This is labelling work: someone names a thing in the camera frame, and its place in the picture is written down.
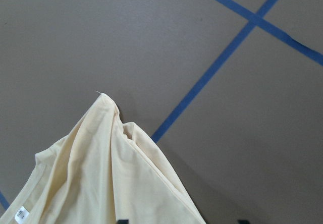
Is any cream long-sleeve graphic shirt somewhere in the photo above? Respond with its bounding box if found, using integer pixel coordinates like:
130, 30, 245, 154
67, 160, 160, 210
1, 93, 204, 223

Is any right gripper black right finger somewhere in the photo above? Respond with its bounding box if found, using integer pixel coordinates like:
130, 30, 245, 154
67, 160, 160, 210
237, 219, 249, 224

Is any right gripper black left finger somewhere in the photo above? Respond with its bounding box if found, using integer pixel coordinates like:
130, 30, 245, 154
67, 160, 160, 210
117, 219, 129, 224

